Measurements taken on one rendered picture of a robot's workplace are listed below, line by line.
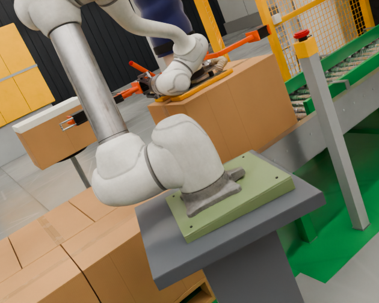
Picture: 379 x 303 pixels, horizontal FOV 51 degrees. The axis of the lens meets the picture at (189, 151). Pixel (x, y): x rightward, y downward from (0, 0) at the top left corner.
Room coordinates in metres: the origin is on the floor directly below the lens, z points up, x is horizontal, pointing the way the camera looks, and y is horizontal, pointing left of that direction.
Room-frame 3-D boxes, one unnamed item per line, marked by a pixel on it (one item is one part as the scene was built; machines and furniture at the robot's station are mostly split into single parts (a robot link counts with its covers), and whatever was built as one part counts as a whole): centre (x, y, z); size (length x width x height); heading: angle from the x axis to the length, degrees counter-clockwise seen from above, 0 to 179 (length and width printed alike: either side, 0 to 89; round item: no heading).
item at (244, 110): (2.09, -0.25, 0.75); 0.60 x 0.40 x 0.40; 116
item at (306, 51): (1.74, -0.65, 0.50); 0.07 x 0.07 x 1.00; 25
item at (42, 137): (3.58, 0.99, 0.82); 0.60 x 0.40 x 0.40; 115
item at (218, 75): (1.99, -0.19, 0.97); 0.34 x 0.10 x 0.05; 115
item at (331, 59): (2.84, -1.18, 0.60); 1.60 x 0.11 x 0.09; 115
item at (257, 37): (1.96, -0.54, 1.08); 0.09 x 0.08 x 0.05; 25
